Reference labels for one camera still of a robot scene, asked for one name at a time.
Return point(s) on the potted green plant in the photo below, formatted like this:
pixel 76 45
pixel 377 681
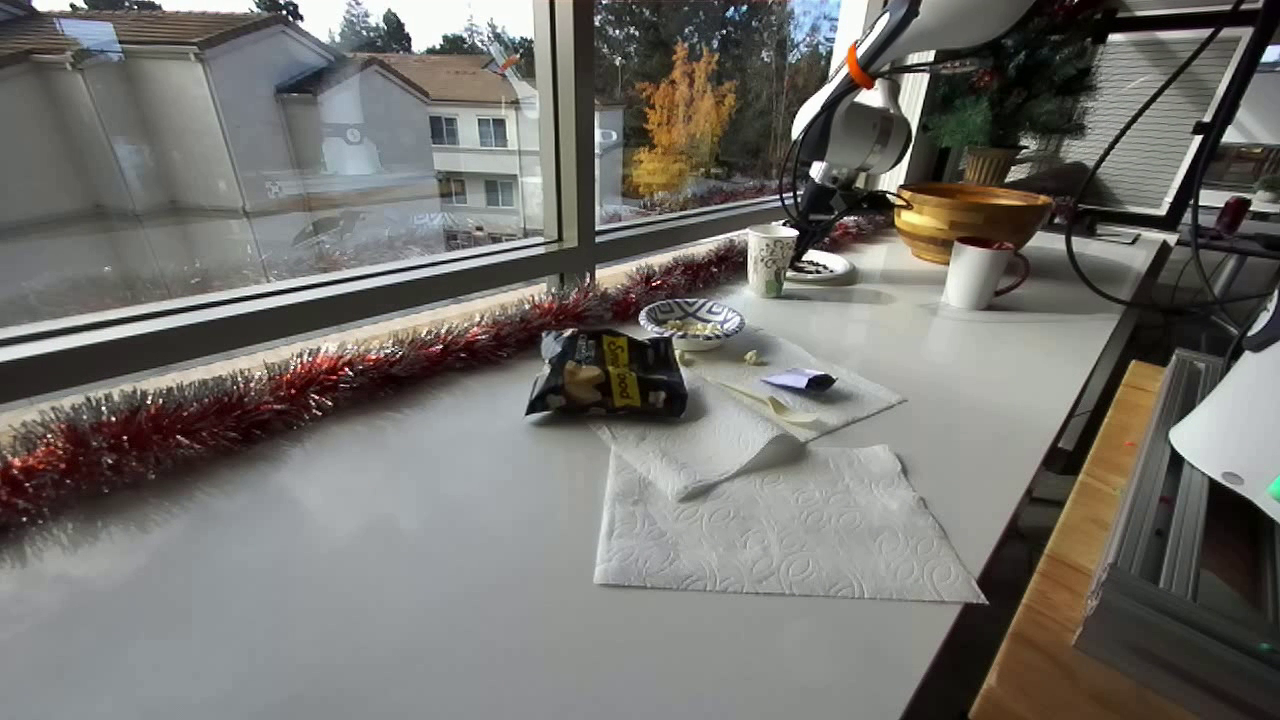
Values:
pixel 1027 81

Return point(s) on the white mug red interior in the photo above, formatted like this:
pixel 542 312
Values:
pixel 979 272

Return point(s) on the folded white paper napkin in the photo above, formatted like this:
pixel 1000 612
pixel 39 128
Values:
pixel 702 449

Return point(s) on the patterned bowl with food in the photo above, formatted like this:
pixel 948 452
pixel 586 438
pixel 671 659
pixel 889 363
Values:
pixel 694 322

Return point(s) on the cream plastic fork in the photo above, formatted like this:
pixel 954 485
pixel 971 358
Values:
pixel 777 409

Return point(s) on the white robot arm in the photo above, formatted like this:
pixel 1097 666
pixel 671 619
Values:
pixel 850 128

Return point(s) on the white plate with beans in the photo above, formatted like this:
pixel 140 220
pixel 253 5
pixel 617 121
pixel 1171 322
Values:
pixel 821 271

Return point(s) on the large white paper napkin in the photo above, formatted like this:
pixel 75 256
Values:
pixel 842 523

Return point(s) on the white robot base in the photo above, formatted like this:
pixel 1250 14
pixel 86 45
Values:
pixel 1234 435

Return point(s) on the white patterned paper cup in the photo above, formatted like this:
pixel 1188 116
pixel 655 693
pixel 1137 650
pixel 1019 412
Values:
pixel 769 256

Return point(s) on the golden wooden bowl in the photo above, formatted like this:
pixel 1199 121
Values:
pixel 935 219

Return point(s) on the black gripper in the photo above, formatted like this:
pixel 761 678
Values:
pixel 818 209

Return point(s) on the wooden side table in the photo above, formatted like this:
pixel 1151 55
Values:
pixel 1036 671

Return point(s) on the grey metal rack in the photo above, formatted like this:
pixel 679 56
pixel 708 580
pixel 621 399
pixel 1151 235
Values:
pixel 1188 599

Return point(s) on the red silver tinsel garland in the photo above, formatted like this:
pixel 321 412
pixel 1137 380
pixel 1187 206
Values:
pixel 126 438

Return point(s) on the black yellow snack bag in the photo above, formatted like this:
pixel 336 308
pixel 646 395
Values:
pixel 604 375

